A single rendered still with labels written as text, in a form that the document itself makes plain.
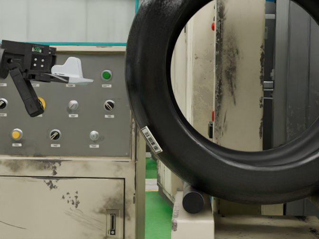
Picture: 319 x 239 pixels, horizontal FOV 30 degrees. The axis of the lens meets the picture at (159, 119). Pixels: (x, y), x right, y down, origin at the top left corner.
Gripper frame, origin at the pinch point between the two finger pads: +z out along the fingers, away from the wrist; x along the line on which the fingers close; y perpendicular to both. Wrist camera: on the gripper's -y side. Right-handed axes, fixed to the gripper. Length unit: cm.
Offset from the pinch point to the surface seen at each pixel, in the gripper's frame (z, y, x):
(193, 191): 26.4, -19.0, -9.1
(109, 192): 2, -35, 58
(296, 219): 54, -28, 21
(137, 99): 12.4, -1.8, -9.7
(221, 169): 31.2, -13.2, -12.1
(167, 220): 18, -113, 374
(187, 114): 23, -20, 353
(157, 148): 18.0, -11.0, -11.1
